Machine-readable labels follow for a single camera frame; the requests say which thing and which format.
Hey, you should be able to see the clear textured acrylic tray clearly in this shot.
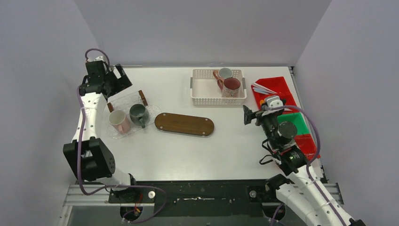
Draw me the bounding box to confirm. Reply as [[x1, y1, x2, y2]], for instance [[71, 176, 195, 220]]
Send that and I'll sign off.
[[107, 105, 161, 139]]

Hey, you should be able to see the pink mug white inside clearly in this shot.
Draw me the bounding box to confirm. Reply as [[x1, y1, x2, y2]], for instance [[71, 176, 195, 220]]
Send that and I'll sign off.
[[108, 110, 131, 134]]

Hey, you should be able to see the wooden acrylic toothbrush holder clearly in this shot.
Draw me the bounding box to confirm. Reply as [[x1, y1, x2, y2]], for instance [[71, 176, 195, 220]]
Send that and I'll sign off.
[[107, 90, 148, 113]]

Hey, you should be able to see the red plastic organizer tray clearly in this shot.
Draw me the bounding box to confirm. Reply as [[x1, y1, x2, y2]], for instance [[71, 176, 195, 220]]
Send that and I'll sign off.
[[251, 77, 316, 160]]

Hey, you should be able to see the brown oval wooden tray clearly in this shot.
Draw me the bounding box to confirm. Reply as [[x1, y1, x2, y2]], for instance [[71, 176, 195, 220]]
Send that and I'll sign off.
[[154, 113, 215, 137]]

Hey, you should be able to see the green plastic tray insert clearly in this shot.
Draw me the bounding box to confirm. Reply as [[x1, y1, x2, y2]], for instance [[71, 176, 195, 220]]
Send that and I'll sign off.
[[277, 113, 309, 135]]

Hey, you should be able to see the white perforated plastic basket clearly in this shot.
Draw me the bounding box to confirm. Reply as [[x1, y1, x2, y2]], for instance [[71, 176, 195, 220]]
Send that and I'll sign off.
[[190, 69, 247, 107]]

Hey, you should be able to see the pink ghost pattern mug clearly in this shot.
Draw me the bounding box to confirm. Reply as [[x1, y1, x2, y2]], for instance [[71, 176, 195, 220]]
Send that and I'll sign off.
[[217, 78, 241, 98]]

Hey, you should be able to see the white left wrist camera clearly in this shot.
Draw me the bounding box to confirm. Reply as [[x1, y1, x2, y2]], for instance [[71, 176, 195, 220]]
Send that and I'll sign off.
[[86, 56, 104, 62]]

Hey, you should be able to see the orange-pink mug white inside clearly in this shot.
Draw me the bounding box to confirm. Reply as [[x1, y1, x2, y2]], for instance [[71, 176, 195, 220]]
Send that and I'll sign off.
[[213, 68, 233, 89]]

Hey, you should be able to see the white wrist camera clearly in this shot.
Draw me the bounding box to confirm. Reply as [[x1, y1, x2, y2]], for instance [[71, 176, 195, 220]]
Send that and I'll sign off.
[[261, 95, 285, 110], [86, 56, 104, 62]]

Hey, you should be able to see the white blue toothbrush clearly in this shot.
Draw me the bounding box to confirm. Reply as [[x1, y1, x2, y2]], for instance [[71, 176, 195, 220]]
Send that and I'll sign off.
[[253, 88, 270, 95]]

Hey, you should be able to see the grey-green ceramic mug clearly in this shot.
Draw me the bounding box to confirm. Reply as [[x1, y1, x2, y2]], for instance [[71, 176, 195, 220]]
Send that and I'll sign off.
[[129, 104, 150, 129]]

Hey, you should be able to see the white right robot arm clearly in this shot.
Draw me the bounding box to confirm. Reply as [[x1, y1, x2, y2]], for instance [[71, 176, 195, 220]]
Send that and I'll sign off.
[[243, 101, 365, 226]]

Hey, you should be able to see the white pink toothbrush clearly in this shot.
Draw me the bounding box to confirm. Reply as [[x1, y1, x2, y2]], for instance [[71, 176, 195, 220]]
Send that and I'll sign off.
[[252, 82, 277, 94]]

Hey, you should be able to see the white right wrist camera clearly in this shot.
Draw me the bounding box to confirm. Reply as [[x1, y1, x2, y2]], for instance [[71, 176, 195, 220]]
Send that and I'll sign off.
[[261, 95, 285, 110]]

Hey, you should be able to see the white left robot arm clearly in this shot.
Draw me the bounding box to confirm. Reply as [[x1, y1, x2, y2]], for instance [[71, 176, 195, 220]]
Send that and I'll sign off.
[[63, 60, 140, 203]]

